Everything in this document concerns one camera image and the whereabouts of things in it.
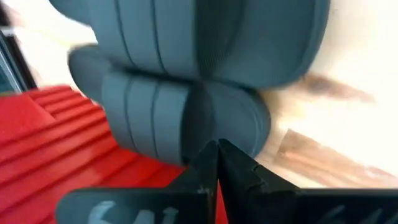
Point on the black rubber slide sandal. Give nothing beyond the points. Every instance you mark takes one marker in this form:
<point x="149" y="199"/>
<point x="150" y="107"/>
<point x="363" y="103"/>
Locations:
<point x="149" y="118"/>
<point x="155" y="37"/>

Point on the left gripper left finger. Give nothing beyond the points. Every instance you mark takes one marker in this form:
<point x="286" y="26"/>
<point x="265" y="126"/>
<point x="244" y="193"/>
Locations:
<point x="174" y="205"/>

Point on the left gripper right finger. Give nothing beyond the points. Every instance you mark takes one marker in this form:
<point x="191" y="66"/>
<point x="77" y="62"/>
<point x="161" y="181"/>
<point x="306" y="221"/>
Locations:
<point x="280" y="205"/>

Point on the black aluminium table frame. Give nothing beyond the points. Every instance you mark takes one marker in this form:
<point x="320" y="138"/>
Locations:
<point x="21" y="62"/>

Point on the red plastic bin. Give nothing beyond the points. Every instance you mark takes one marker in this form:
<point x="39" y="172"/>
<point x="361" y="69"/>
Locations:
<point x="46" y="149"/>

